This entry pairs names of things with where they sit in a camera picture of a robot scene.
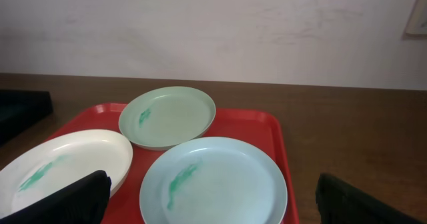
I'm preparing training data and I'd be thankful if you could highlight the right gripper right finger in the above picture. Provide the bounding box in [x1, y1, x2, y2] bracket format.
[316, 173, 422, 224]

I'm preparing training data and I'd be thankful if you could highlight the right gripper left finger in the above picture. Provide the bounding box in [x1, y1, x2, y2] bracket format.
[1, 170, 111, 224]

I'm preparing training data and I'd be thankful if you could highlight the cream white plate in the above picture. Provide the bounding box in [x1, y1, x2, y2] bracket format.
[1, 129, 133, 217]

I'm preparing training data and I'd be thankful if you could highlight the red plastic tray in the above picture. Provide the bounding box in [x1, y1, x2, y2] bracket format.
[48, 103, 300, 224]

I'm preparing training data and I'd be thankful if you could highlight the black rectangular tray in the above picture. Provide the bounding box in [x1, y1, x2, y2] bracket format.
[1, 89, 53, 145]

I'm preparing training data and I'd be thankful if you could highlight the mint green plate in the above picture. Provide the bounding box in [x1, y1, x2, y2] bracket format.
[118, 86, 216, 151]

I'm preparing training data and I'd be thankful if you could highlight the light blue plate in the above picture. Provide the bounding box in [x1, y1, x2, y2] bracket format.
[139, 137, 288, 224]

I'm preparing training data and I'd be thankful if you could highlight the framed picture on wall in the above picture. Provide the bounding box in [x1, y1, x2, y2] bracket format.
[405, 0, 426, 36]

